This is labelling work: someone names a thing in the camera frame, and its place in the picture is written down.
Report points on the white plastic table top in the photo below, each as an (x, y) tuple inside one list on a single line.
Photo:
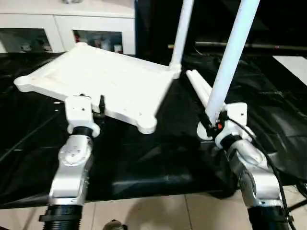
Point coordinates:
[(100, 76)]

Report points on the white plastic table leg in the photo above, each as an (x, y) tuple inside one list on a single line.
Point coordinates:
[(204, 133), (230, 60), (204, 86), (181, 36)]

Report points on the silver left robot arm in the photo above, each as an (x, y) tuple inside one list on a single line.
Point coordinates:
[(72, 163)]

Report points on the small white cup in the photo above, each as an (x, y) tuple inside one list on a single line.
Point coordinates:
[(117, 48)]

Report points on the black plastic mat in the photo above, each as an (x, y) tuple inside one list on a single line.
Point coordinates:
[(156, 155)]

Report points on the red bottle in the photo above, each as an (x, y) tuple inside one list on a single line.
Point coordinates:
[(77, 38)]

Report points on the small white label sticker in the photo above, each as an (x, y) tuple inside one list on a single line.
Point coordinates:
[(171, 45)]

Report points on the white flat board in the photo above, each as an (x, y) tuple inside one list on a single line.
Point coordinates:
[(292, 68)]

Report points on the white cabinet with glass doors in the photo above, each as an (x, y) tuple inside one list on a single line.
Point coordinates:
[(36, 21)]

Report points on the dark patterned jar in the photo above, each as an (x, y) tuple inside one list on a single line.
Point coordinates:
[(66, 1)]

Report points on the dark rounded robot body part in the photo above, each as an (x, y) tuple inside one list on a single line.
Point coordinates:
[(115, 225)]

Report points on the black metal table leg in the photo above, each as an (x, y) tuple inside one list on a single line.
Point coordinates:
[(297, 204)]

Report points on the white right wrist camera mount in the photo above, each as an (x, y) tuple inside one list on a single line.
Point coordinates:
[(236, 112)]

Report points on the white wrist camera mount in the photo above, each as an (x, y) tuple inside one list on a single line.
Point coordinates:
[(79, 112), (236, 112)]

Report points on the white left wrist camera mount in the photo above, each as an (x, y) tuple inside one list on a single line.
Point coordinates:
[(79, 112)]

